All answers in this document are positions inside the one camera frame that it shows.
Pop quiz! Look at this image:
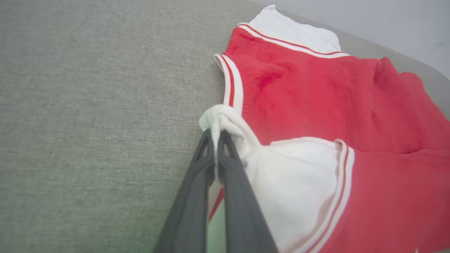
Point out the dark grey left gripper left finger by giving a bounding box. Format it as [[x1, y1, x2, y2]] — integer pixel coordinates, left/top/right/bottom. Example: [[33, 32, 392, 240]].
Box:
[[153, 129, 216, 253]]

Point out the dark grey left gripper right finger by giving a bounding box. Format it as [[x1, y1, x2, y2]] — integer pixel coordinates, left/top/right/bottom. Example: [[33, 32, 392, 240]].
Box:
[[217, 130, 279, 253]]

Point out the red and white garment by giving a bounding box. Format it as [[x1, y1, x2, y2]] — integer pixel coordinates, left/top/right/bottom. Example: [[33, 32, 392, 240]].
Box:
[[199, 5, 450, 253]]

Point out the grey fabric sofa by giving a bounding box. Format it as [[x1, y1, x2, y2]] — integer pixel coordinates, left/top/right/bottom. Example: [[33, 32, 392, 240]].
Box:
[[0, 0, 450, 253]]

